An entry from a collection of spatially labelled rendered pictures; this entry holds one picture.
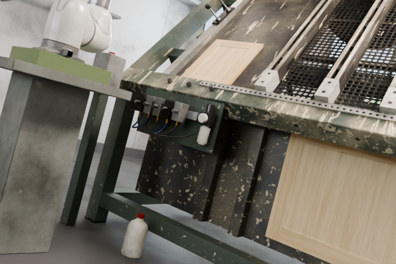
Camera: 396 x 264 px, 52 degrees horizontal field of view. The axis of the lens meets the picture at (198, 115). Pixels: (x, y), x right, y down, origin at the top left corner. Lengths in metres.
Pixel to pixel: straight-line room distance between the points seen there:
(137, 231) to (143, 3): 4.09
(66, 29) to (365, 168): 1.39
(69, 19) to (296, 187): 1.24
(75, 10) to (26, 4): 3.16
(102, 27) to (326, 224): 1.35
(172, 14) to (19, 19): 2.12
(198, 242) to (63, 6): 1.20
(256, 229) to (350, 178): 0.53
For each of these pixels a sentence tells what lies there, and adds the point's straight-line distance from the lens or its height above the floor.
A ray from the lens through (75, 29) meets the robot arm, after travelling 1.80.
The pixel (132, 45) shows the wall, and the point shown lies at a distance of 5.55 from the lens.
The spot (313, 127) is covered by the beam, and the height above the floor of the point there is 0.79.
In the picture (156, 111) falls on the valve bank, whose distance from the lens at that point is 1.98.
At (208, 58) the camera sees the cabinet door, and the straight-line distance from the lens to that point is 2.29.
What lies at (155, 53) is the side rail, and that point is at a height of 1.04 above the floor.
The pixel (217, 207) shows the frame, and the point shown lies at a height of 0.29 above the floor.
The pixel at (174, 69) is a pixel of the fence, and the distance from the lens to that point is 2.26.
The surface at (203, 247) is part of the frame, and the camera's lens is 1.95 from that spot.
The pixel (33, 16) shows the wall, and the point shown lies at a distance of 4.97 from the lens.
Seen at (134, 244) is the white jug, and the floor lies 0.06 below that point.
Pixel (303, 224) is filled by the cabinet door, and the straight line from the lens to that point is 1.96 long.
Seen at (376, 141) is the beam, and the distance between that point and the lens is 1.65.
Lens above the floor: 0.69
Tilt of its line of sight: 1 degrees up
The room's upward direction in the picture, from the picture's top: 14 degrees clockwise
